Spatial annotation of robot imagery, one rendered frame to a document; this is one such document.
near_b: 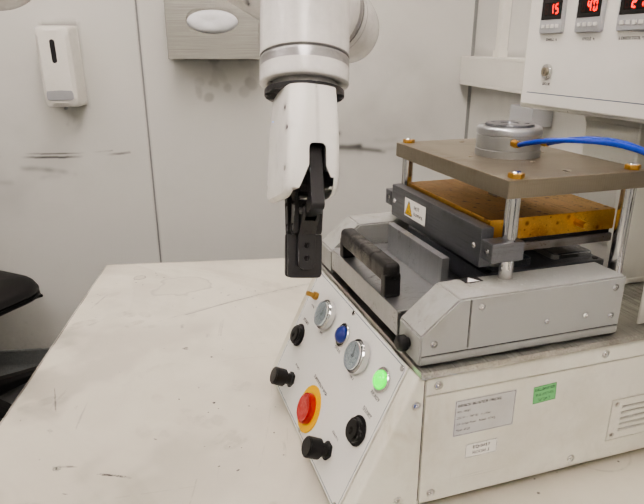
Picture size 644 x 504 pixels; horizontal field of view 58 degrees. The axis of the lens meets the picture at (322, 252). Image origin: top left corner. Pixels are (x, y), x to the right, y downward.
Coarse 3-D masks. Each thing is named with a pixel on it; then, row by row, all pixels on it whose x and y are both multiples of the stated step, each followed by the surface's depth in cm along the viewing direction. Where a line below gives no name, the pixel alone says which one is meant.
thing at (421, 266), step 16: (400, 240) 76; (416, 240) 72; (336, 256) 80; (400, 256) 77; (416, 256) 72; (432, 256) 68; (336, 272) 81; (352, 272) 75; (368, 272) 73; (400, 272) 73; (416, 272) 73; (432, 272) 69; (448, 272) 73; (352, 288) 75; (368, 288) 70; (400, 288) 68; (416, 288) 68; (368, 304) 70; (384, 304) 66; (400, 304) 64; (384, 320) 66
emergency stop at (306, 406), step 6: (306, 396) 76; (312, 396) 75; (300, 402) 77; (306, 402) 75; (312, 402) 75; (300, 408) 76; (306, 408) 75; (312, 408) 74; (300, 414) 76; (306, 414) 74; (312, 414) 74; (300, 420) 75; (306, 420) 74
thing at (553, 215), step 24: (432, 192) 76; (456, 192) 76; (480, 192) 76; (480, 216) 65; (528, 216) 65; (552, 216) 66; (576, 216) 67; (600, 216) 68; (528, 240) 66; (552, 240) 67; (576, 240) 68; (600, 240) 69
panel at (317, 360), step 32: (320, 288) 85; (352, 320) 74; (288, 352) 88; (320, 352) 79; (384, 352) 65; (320, 384) 76; (352, 384) 69; (384, 384) 62; (320, 416) 73; (352, 416) 67; (384, 416) 61; (352, 448) 65; (320, 480) 68; (352, 480) 63
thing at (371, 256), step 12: (348, 228) 77; (348, 240) 75; (360, 240) 72; (348, 252) 78; (360, 252) 71; (372, 252) 68; (372, 264) 68; (384, 264) 65; (396, 264) 65; (384, 276) 65; (396, 276) 65; (384, 288) 65; (396, 288) 66
